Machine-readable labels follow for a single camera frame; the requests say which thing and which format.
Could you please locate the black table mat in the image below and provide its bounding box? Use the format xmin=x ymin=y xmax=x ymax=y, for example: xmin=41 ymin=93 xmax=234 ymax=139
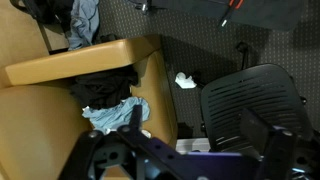
xmin=146 ymin=0 xmax=306 ymax=33

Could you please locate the black hooded garment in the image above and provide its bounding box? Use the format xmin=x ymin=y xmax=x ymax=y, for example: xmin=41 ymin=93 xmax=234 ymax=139
xmin=69 ymin=68 xmax=139 ymax=110

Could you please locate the black mesh office chair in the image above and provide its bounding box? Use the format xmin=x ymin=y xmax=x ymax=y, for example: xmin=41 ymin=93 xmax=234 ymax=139
xmin=199 ymin=41 xmax=320 ymax=180

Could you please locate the light blue cloth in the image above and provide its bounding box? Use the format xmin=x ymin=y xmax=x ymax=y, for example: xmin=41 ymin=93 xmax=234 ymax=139
xmin=81 ymin=96 xmax=152 ymax=134

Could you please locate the white wall heater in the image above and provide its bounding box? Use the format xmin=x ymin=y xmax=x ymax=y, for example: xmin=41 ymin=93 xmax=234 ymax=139
xmin=175 ymin=137 xmax=212 ymax=155

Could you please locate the white crumpled paper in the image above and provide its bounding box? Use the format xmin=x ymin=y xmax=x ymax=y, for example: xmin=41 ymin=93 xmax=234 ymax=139
xmin=174 ymin=71 xmax=198 ymax=90

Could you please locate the tan leather couch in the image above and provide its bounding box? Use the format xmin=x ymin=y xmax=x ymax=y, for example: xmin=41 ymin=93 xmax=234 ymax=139
xmin=0 ymin=0 xmax=179 ymax=180

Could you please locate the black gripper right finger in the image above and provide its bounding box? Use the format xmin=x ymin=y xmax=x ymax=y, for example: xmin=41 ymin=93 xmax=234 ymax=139
xmin=239 ymin=108 xmax=298 ymax=180

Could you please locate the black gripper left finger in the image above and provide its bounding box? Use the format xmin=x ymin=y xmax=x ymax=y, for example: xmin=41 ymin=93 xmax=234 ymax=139
xmin=58 ymin=104 xmax=144 ymax=180

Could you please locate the blue denim garment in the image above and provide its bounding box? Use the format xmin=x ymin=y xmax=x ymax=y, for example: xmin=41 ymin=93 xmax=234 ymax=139
xmin=65 ymin=0 xmax=101 ymax=52

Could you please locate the red and black pen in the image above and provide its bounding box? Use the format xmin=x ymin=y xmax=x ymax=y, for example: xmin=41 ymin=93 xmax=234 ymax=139
xmin=218 ymin=0 xmax=245 ymax=28

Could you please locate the white cloth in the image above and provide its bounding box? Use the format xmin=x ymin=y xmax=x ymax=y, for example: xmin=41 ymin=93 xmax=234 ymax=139
xmin=140 ymin=129 xmax=153 ymax=139

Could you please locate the black bag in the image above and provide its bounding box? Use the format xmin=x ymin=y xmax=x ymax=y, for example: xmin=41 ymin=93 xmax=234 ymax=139
xmin=9 ymin=0 xmax=75 ymax=26

